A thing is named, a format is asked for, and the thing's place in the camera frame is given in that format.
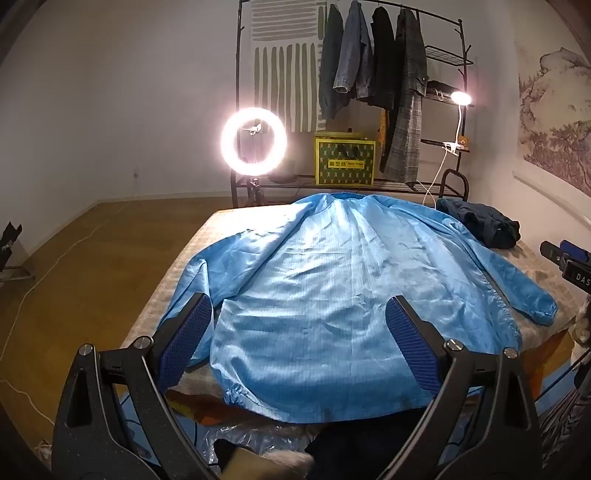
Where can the dark teal hanging shirt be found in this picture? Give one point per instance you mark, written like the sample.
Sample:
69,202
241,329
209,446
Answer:
330,64

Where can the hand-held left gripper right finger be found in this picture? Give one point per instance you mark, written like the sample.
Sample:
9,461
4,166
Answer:
413,341

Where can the bed with beige plaid blanket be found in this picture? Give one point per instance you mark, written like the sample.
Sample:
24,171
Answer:
184,251

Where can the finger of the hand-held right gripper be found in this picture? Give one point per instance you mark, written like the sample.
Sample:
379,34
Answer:
551,251

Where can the dark blue garment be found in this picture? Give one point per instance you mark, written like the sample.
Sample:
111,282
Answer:
480,221

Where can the orange hanging item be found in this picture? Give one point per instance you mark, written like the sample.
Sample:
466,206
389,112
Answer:
382,131

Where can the black hanging coat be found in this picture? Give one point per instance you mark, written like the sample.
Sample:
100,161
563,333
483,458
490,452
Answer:
384,55

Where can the black folded stand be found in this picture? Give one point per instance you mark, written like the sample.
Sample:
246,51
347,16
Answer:
9,241

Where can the yellow green patterned box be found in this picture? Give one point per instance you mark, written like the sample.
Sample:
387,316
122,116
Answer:
344,159

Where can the clear plastic sheet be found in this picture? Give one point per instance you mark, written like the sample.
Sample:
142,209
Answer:
258,436

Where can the landscape wall scroll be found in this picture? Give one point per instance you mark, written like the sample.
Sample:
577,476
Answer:
554,115

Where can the person's dark clothing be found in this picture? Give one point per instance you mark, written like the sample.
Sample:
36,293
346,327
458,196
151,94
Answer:
360,445

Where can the light blue jacket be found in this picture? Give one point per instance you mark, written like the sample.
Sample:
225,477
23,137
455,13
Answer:
314,277

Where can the white clip lamp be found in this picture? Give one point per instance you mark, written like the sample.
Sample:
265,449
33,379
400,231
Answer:
459,97

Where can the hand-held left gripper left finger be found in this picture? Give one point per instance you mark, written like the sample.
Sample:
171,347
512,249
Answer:
184,341

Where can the black metal clothes rack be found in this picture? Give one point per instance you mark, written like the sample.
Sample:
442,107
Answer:
238,55

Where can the denim hanging jacket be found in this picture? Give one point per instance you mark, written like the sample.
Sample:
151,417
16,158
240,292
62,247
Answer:
353,50

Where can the striped wall poster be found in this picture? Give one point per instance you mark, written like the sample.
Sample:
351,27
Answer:
277,27

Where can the grey plaid hanging coat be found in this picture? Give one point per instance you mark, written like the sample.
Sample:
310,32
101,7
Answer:
408,101

